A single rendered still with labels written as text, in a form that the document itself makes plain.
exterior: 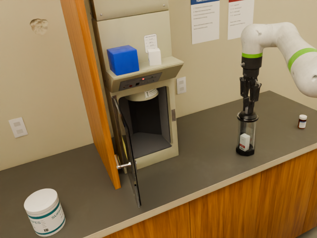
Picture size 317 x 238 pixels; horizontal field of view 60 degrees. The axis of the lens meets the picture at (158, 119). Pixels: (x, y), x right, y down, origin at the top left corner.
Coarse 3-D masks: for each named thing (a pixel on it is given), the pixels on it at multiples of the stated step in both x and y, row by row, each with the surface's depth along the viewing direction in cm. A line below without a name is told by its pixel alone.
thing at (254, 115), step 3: (246, 108) 141; (243, 111) 145; (246, 111) 142; (240, 114) 143; (243, 114) 142; (246, 114) 142; (249, 114) 141; (252, 114) 141; (255, 114) 141; (240, 117) 142; (243, 117) 141; (246, 117) 140; (249, 117) 140; (252, 117) 140; (255, 117) 140
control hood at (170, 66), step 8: (144, 64) 122; (168, 64) 118; (176, 64) 119; (112, 72) 116; (136, 72) 113; (144, 72) 115; (152, 72) 117; (160, 72) 120; (168, 72) 123; (176, 72) 127; (112, 80) 112; (120, 80) 113; (160, 80) 129; (112, 88) 118
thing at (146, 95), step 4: (156, 88) 141; (144, 92) 134; (148, 92) 135; (152, 92) 137; (156, 92) 139; (128, 96) 137; (132, 96) 136; (136, 96) 135; (140, 96) 134; (144, 96) 135; (148, 96) 135; (152, 96) 136; (132, 100) 136; (136, 100) 135; (140, 100) 135; (144, 100) 135
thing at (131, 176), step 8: (120, 112) 109; (120, 120) 108; (120, 128) 118; (120, 136) 128; (128, 144) 101; (128, 152) 104; (128, 160) 112; (128, 168) 122; (128, 176) 133; (136, 192) 112; (136, 200) 116
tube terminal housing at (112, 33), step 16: (128, 16) 115; (144, 16) 117; (160, 16) 120; (96, 32) 116; (112, 32) 114; (128, 32) 117; (144, 32) 120; (160, 32) 123; (144, 48) 122; (160, 48) 126; (112, 112) 132; (112, 128) 144; (176, 128) 148; (176, 144) 153; (144, 160) 148; (160, 160) 152
